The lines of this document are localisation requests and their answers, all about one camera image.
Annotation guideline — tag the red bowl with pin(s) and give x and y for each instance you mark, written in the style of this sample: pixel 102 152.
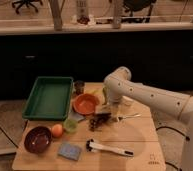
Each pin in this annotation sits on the red bowl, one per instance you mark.
pixel 85 104

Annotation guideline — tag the green plastic tray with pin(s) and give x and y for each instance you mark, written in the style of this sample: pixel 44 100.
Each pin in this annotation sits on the green plastic tray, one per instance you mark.
pixel 49 99

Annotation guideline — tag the white black brush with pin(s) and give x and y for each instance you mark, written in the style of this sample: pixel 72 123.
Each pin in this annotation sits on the white black brush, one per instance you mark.
pixel 92 145

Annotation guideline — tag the dark maroon bowl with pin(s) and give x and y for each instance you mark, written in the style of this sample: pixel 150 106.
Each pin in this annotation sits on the dark maroon bowl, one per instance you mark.
pixel 38 140

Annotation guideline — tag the black office chair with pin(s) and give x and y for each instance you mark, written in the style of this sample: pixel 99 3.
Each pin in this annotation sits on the black office chair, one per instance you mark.
pixel 19 3

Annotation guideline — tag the white cup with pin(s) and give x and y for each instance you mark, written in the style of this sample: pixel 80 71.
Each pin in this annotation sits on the white cup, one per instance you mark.
pixel 127 101

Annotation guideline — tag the green cucumber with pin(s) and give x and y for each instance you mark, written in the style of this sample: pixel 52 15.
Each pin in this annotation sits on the green cucumber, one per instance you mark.
pixel 104 95

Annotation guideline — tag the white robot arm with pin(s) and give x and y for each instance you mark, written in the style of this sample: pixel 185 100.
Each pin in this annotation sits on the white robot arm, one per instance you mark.
pixel 179 105

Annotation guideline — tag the small green cup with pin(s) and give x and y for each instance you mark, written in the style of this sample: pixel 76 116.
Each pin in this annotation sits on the small green cup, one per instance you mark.
pixel 70 125

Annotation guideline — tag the dark grape bunch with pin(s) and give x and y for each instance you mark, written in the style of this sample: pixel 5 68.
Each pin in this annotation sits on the dark grape bunch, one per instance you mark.
pixel 97 121

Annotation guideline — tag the yellow banana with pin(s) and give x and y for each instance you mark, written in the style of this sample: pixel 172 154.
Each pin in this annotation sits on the yellow banana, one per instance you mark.
pixel 93 91

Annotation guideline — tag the blue sponge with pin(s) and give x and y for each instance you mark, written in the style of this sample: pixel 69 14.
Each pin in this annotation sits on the blue sponge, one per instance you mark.
pixel 69 151

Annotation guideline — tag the dark metal can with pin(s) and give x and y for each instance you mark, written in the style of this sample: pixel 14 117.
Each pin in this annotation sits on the dark metal can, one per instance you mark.
pixel 79 87

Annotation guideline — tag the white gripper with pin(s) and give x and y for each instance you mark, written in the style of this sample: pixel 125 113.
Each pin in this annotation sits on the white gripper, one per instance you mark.
pixel 114 108

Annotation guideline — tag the orange fruit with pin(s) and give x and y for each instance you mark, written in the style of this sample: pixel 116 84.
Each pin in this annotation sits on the orange fruit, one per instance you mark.
pixel 57 130

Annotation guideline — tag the black whiteboard eraser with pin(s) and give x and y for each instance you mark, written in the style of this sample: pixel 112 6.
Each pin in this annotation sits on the black whiteboard eraser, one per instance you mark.
pixel 103 110

